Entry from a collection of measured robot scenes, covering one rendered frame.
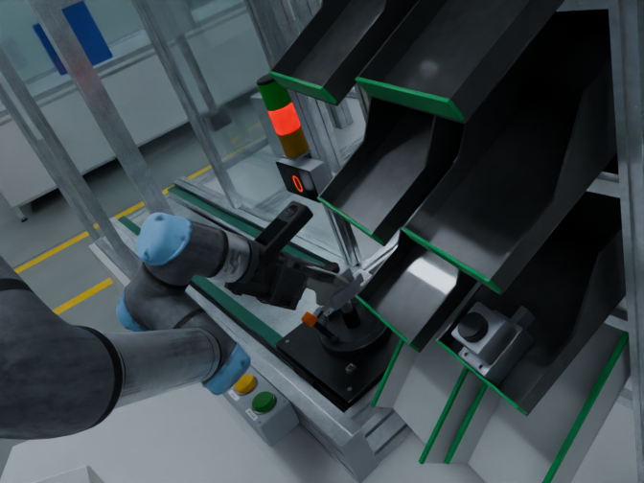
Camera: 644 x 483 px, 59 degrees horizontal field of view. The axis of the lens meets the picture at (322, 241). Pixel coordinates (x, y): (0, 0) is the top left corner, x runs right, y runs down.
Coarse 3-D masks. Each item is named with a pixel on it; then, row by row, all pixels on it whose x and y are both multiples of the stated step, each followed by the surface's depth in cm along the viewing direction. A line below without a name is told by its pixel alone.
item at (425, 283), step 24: (408, 240) 77; (384, 264) 77; (408, 264) 76; (432, 264) 74; (384, 288) 77; (408, 288) 74; (432, 288) 71; (456, 288) 67; (384, 312) 75; (408, 312) 72; (432, 312) 67; (408, 336) 70; (432, 336) 68
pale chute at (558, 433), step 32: (608, 352) 63; (576, 384) 66; (608, 384) 60; (480, 416) 73; (512, 416) 72; (544, 416) 68; (576, 416) 65; (480, 448) 75; (512, 448) 71; (544, 448) 67; (576, 448) 62; (512, 480) 70; (544, 480) 62
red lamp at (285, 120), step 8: (288, 104) 105; (272, 112) 105; (280, 112) 105; (288, 112) 106; (272, 120) 107; (280, 120) 106; (288, 120) 106; (296, 120) 107; (280, 128) 107; (288, 128) 107; (296, 128) 107
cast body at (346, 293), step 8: (328, 264) 100; (336, 264) 99; (344, 264) 100; (336, 272) 99; (344, 272) 99; (360, 272) 104; (320, 280) 101; (352, 280) 101; (360, 280) 104; (336, 288) 99; (344, 288) 100; (352, 288) 101; (360, 288) 102; (336, 296) 99; (344, 296) 101; (352, 296) 102; (328, 304) 102; (336, 304) 100
